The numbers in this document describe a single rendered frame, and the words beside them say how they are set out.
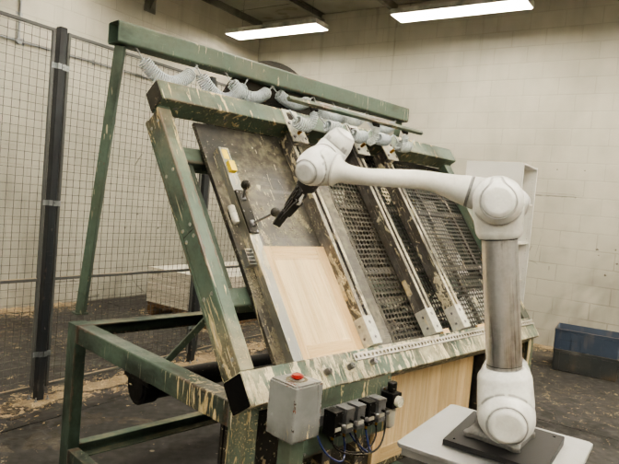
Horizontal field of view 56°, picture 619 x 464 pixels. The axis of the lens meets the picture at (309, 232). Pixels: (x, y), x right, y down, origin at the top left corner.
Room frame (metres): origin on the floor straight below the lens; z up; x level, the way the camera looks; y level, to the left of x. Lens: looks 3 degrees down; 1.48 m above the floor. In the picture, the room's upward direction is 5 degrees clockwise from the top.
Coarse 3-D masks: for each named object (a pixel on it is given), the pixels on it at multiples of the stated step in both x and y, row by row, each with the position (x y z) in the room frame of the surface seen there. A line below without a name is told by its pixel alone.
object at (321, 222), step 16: (288, 112) 2.79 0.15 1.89; (288, 128) 2.72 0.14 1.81; (288, 144) 2.75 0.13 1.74; (288, 160) 2.74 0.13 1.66; (320, 192) 2.66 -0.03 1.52; (320, 208) 2.59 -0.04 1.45; (320, 224) 2.57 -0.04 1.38; (320, 240) 2.57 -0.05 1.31; (336, 240) 2.55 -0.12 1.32; (336, 256) 2.49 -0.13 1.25; (336, 272) 2.48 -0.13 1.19; (352, 272) 2.49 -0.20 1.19; (352, 288) 2.43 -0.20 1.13; (352, 304) 2.41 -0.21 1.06; (368, 320) 2.38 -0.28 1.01; (368, 336) 2.34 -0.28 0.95
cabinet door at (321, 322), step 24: (288, 264) 2.34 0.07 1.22; (312, 264) 2.43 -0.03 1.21; (288, 288) 2.26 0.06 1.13; (312, 288) 2.35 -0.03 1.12; (336, 288) 2.44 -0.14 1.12; (288, 312) 2.18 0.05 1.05; (312, 312) 2.27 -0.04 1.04; (336, 312) 2.36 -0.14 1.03; (312, 336) 2.20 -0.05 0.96; (336, 336) 2.29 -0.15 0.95
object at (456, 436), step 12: (468, 420) 1.95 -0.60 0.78; (456, 432) 1.85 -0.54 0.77; (540, 432) 1.90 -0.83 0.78; (444, 444) 1.79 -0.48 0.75; (456, 444) 1.77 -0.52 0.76; (468, 444) 1.77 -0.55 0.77; (480, 444) 1.77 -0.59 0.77; (528, 444) 1.80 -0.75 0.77; (540, 444) 1.80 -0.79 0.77; (552, 444) 1.81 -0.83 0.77; (480, 456) 1.72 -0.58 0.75; (492, 456) 1.70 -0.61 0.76; (504, 456) 1.70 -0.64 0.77; (516, 456) 1.71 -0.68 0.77; (528, 456) 1.71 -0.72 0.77; (540, 456) 1.72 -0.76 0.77; (552, 456) 1.73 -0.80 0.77
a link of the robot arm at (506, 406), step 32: (480, 192) 1.58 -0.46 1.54; (512, 192) 1.54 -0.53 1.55; (480, 224) 1.61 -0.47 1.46; (512, 224) 1.58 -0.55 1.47; (512, 256) 1.61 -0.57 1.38; (512, 288) 1.61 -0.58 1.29; (512, 320) 1.60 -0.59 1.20; (512, 352) 1.60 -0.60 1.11; (480, 384) 1.63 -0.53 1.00; (512, 384) 1.58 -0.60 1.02; (480, 416) 1.59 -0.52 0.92; (512, 416) 1.53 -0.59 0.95
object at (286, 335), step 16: (224, 160) 2.40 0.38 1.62; (224, 176) 2.38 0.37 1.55; (240, 224) 2.29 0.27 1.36; (256, 240) 2.25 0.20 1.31; (256, 256) 2.21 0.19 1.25; (256, 272) 2.20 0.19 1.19; (272, 272) 2.21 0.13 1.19; (272, 288) 2.16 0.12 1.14; (272, 304) 2.13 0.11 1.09; (272, 320) 2.13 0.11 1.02; (288, 320) 2.13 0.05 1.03; (288, 336) 2.08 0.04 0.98; (288, 352) 2.05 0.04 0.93
